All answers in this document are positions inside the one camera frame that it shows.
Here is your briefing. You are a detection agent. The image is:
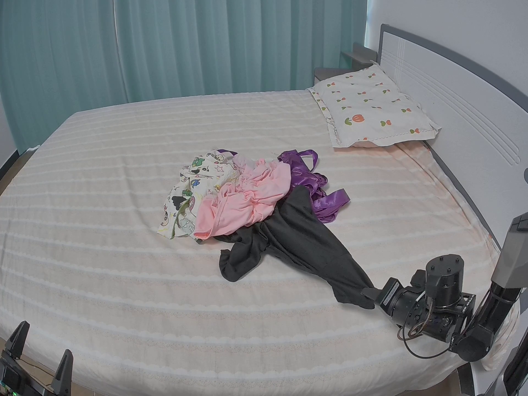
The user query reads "pink garment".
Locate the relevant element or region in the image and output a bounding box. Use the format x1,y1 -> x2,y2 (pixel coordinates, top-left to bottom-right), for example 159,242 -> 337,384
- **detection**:
193,157 -> 291,241

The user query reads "black cable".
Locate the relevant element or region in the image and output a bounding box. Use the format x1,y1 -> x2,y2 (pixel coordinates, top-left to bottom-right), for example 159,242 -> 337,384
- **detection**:
397,323 -> 458,359

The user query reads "grey bedside table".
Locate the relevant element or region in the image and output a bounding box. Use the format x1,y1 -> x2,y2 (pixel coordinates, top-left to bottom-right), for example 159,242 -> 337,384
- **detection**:
313,43 -> 378,86

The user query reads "white printed pillow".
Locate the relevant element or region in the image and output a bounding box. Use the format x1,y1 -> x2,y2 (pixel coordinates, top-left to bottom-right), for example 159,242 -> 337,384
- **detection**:
307,62 -> 442,149

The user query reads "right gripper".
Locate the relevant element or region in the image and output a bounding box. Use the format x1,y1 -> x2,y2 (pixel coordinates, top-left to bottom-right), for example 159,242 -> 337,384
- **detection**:
373,277 -> 430,330

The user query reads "white printed garment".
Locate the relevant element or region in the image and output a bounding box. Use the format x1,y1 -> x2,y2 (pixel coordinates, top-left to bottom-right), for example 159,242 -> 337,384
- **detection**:
157,149 -> 244,239

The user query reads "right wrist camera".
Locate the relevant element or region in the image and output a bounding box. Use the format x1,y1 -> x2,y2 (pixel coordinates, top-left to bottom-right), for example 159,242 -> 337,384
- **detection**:
409,268 -> 428,292

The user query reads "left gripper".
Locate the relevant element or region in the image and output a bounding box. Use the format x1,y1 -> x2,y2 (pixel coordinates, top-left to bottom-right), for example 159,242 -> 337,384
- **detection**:
0,321 -> 74,396

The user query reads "bed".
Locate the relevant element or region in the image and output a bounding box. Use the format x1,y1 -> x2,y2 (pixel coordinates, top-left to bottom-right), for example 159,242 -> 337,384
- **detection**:
0,24 -> 528,396

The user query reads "black polo shirt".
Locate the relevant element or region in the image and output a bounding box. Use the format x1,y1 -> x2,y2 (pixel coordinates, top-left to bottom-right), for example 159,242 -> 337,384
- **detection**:
219,186 -> 386,310

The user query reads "purple garment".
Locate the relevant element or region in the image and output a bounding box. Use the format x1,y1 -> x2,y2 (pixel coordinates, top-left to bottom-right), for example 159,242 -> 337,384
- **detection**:
277,149 -> 351,225

